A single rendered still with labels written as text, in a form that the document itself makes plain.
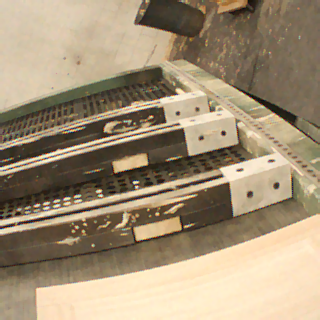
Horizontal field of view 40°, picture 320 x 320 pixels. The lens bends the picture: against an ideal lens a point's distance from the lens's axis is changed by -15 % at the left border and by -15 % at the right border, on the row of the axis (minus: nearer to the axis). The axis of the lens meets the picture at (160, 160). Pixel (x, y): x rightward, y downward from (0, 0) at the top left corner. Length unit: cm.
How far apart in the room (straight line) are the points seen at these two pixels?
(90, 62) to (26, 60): 87
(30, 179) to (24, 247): 33
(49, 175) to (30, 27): 484
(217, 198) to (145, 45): 522
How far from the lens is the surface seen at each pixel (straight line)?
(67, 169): 112
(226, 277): 67
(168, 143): 113
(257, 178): 84
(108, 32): 593
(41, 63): 583
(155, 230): 83
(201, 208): 83
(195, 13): 507
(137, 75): 205
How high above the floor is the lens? 137
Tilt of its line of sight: 16 degrees down
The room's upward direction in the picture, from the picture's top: 73 degrees counter-clockwise
